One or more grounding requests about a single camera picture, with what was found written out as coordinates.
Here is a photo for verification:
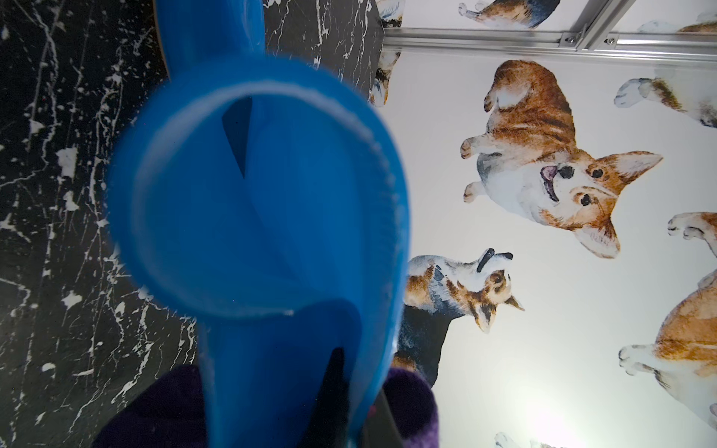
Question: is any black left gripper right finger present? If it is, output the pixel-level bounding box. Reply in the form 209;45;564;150
360;389;403;448

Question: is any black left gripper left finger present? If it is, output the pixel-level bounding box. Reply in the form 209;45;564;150
299;347;349;448

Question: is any purple cloth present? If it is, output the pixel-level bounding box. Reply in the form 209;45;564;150
91;365;440;447

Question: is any blue rubber boot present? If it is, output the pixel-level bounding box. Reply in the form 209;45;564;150
108;1;410;447

